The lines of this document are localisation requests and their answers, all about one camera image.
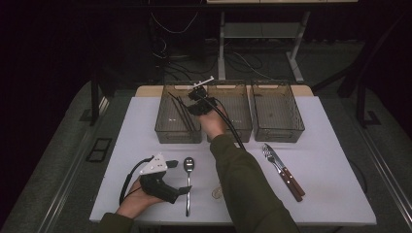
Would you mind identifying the white table mat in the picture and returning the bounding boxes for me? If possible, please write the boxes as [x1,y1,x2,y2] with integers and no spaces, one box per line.
[89,95,378,227]

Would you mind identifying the black chopsticks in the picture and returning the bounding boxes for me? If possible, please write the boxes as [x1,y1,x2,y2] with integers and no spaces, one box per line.
[170,96,192,131]

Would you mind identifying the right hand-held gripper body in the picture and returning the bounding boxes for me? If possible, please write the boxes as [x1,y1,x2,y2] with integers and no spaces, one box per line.
[188,76,218,117]

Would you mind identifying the metal floor rail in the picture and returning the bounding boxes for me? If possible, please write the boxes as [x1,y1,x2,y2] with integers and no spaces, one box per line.
[45,96,110,233]
[358,127,412,222]

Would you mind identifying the thin black cable loop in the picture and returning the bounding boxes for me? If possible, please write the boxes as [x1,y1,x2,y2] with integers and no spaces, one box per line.
[348,158,369,195]

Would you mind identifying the white metal desk frame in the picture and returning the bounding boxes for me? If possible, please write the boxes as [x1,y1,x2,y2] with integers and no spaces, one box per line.
[206,0,359,84]

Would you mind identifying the person's left hand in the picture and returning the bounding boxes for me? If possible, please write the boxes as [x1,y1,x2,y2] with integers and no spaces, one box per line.
[116,179,164,219]

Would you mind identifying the person's right hand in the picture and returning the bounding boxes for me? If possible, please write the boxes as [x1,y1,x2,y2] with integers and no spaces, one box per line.
[196,110,228,143]

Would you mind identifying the black floor frame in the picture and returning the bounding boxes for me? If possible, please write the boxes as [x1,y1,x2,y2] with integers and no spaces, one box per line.
[85,137,113,163]

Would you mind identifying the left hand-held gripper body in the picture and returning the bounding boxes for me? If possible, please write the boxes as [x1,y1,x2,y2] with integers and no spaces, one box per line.
[139,152,180,205]

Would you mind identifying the knife with wooden handle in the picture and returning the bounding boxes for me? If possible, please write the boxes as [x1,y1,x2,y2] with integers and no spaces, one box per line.
[261,143,306,197]

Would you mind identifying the hand-held gripper cable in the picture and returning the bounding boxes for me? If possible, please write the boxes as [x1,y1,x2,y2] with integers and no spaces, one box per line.
[119,154,155,207]
[200,91,247,152]

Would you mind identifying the right hand-held gripper cable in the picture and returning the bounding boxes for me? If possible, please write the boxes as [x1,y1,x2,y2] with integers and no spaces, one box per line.
[200,91,247,152]

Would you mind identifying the grey mesh bin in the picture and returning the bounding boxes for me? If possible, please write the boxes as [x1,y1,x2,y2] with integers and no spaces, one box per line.
[206,81,253,144]
[251,80,306,143]
[154,81,203,145]

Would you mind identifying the white hanging cable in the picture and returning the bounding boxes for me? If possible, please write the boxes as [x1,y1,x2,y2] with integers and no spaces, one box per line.
[150,11,199,35]

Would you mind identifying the long-handled dark metal spoon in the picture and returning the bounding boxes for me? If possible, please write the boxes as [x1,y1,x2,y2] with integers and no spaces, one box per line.
[183,156,195,217]

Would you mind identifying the left hand-held gripper cable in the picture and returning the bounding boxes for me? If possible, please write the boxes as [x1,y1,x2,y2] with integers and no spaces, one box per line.
[119,154,155,207]

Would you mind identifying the black metal stand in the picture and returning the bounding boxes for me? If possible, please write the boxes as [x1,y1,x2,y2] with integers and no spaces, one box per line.
[79,72,110,127]
[355,81,383,129]

